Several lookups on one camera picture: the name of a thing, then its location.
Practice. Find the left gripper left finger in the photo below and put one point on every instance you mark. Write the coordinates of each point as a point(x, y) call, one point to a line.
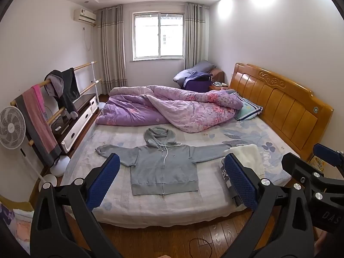
point(51, 235)

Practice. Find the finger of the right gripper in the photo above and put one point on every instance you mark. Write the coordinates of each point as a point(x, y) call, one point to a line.
point(332, 157)

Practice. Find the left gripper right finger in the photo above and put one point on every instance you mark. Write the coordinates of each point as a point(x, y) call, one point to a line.
point(293, 233)

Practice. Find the grey zip hoodie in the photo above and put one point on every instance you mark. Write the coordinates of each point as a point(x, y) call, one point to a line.
point(163, 166)

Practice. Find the wooden bar clothes rack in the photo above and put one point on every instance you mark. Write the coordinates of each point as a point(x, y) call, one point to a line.
point(39, 96)

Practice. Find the person's right hand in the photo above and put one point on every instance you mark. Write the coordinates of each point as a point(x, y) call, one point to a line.
point(323, 246)

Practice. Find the yellow packet by headboard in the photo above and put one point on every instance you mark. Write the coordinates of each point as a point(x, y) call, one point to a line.
point(317, 163)

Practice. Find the patterned cloth bottom left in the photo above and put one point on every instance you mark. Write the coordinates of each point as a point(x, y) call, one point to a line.
point(18, 217)

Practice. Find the wooden headboard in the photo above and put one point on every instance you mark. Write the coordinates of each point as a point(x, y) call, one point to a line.
point(290, 109)

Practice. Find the bed with pale floral sheet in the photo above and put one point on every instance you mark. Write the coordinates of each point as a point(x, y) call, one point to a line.
point(212, 200)

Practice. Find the white folded garment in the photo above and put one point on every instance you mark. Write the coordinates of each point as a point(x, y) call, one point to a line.
point(249, 157)

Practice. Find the white dark-top TV cabinet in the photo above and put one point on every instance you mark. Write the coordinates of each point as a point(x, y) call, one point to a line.
point(66, 130)

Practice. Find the teal blue-trimmed pillow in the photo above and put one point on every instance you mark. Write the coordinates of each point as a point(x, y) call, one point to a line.
point(248, 111)

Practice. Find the white standing fan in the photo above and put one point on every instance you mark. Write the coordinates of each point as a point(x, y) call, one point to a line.
point(13, 131)

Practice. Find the pink grey striped towel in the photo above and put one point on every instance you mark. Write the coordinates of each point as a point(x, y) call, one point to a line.
point(37, 129)

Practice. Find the black jacket on rack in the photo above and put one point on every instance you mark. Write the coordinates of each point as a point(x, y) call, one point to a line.
point(63, 87)

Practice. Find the wooden nightstand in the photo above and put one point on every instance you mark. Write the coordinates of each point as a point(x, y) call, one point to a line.
point(218, 80)

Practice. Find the purple floral duvet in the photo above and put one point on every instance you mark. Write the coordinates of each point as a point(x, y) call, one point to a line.
point(189, 111)

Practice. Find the blue grey pillow pile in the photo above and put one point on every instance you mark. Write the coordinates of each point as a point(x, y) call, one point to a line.
point(197, 78)

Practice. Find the left grey striped curtain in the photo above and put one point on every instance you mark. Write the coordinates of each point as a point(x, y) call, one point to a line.
point(111, 47)

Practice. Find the grey striped curtain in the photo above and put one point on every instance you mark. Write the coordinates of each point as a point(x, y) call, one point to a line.
point(194, 34)
point(111, 47)

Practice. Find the right grey striped curtain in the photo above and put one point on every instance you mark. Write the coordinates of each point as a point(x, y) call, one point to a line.
point(194, 34)

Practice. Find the white wall air conditioner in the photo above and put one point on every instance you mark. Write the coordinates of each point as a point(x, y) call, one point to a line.
point(84, 16)

